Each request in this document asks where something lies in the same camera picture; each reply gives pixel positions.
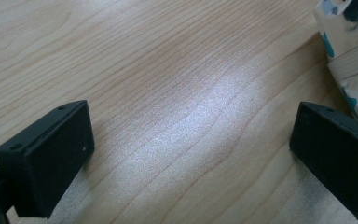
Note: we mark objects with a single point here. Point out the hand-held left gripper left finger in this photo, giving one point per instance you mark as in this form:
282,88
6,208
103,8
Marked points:
51,155

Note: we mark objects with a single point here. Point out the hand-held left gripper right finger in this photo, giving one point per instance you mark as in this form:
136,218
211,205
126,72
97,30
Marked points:
338,155

